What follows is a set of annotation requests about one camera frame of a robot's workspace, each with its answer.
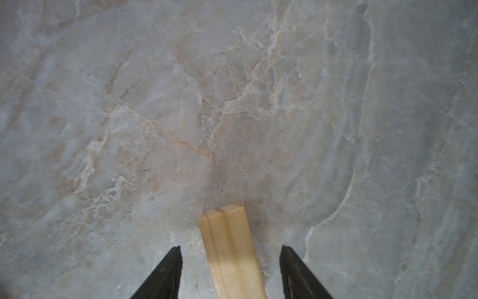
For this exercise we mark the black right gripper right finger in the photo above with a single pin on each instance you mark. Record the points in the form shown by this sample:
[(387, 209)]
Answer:
[(298, 281)]

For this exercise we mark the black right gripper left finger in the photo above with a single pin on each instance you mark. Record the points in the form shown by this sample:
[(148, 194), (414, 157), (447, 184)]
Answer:
[(164, 280)]

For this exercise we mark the grooved pale wood block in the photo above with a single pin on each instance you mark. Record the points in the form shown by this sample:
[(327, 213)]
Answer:
[(231, 253)]

